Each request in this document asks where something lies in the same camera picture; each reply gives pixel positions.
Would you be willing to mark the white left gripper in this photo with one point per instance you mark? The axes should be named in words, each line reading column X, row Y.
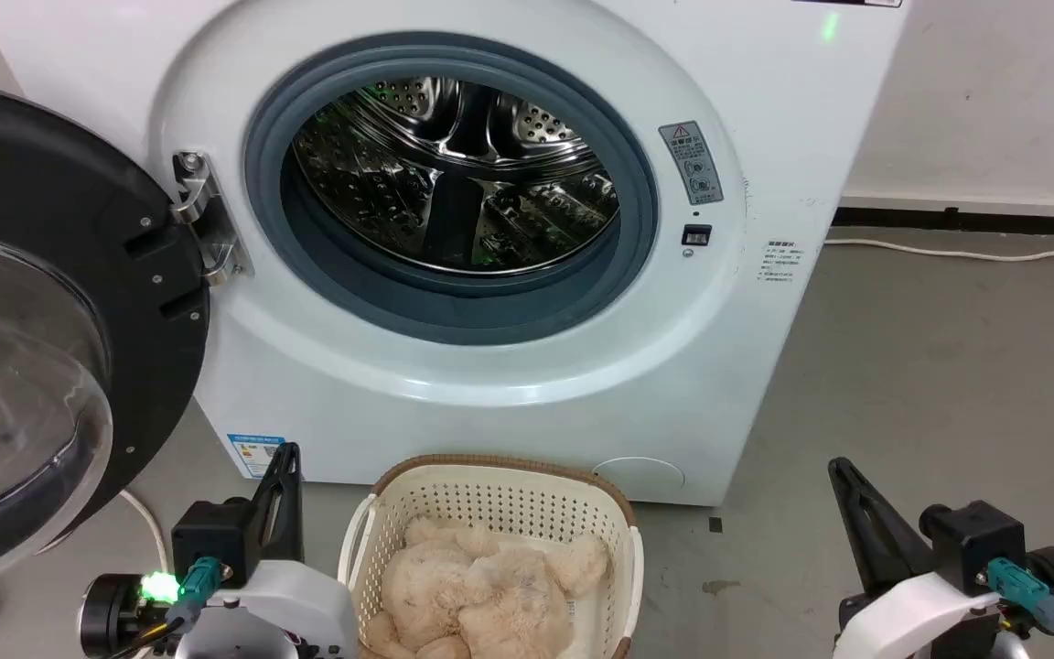
column 298, row 604

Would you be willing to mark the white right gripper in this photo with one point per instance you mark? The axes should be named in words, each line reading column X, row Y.
column 911, row 618

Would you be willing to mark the black left gripper motor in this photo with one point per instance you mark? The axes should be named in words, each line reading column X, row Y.
column 111, row 613

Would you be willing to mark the white front-load washing machine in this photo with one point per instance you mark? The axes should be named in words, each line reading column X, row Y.
column 747, row 110

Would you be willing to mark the blue energy label sticker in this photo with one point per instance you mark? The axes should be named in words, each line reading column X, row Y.
column 254, row 453

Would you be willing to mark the beige plush teddy bear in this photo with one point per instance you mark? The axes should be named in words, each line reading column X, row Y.
column 481, row 595

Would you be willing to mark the cream perforated laundry basket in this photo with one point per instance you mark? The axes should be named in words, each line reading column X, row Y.
column 500, row 499

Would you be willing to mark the round filter cover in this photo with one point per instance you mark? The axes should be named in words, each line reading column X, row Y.
column 641, row 478

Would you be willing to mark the small printed text label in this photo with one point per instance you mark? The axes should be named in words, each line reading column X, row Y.
column 780, row 262

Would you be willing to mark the chrome door hinge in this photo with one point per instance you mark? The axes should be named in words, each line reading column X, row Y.
column 205, row 220

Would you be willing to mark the black round washer door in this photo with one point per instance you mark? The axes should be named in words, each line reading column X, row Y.
column 42, row 275

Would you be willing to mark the black door latch socket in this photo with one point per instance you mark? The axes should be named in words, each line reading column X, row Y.
column 696, row 236

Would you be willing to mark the stainless steel washer drum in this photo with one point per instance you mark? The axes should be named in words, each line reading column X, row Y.
column 454, row 183

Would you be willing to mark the grey rubber door gasket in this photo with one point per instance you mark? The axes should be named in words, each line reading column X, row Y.
column 641, row 229

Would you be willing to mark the grey warning sticker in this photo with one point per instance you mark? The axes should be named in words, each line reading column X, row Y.
column 692, row 163

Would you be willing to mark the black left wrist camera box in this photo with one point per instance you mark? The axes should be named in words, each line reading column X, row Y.
column 211, row 540

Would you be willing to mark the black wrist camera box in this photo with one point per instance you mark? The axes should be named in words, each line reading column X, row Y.
column 975, row 545
column 211, row 540

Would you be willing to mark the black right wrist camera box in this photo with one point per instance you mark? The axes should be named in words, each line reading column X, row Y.
column 975, row 545

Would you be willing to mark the black wall baseboard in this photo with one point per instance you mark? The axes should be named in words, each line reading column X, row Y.
column 971, row 221

